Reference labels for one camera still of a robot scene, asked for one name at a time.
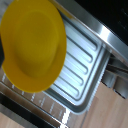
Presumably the yellow plate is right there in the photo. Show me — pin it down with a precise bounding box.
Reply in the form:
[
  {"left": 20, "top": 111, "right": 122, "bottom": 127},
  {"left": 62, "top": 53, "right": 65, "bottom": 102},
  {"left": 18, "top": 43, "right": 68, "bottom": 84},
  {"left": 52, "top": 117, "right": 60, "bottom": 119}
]
[{"left": 0, "top": 0, "right": 68, "bottom": 94}]

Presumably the ribbed silver oven tray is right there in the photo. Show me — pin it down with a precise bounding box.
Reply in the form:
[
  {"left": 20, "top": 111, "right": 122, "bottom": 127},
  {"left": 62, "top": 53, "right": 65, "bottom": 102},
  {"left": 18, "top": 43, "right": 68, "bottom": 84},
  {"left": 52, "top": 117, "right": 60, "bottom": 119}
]
[{"left": 43, "top": 13, "right": 111, "bottom": 115}]

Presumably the toaster oven door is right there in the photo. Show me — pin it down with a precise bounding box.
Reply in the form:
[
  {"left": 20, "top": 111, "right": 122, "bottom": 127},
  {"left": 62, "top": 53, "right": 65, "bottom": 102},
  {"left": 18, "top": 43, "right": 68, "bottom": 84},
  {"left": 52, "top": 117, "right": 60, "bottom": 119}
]
[{"left": 0, "top": 66, "right": 91, "bottom": 128}]

